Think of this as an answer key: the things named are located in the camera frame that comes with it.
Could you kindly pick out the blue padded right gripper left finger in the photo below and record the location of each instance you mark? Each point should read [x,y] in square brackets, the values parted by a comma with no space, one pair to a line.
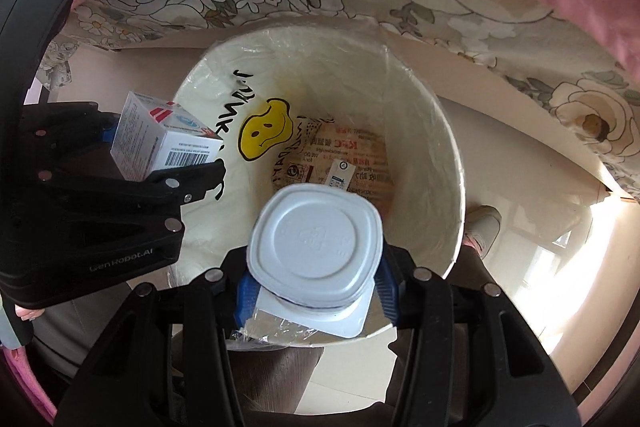
[162,360]

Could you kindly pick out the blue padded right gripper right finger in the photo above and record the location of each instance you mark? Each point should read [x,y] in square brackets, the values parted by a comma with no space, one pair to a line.
[472,359]

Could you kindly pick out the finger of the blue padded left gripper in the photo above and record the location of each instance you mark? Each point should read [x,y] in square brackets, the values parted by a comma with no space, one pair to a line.
[69,123]
[94,186]

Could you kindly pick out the white red medicine box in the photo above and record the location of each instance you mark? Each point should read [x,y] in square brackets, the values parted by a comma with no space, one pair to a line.
[154,135]

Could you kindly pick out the white yogurt cup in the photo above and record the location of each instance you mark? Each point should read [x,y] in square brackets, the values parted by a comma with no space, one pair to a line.
[313,254]

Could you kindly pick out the white trash bin with liner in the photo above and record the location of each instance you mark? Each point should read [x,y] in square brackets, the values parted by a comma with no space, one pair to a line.
[328,103]

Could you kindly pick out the pink quilted cushion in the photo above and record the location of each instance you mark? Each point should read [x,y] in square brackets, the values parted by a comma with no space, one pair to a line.
[20,385]

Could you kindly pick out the white sneaker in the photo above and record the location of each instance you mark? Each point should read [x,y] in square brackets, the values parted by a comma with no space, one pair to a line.
[481,229]

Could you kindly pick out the paper bag in bin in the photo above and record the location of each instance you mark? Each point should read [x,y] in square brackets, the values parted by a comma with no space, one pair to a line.
[323,152]

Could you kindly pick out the floral bed skirt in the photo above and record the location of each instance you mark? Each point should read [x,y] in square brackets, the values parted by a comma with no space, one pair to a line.
[525,42]

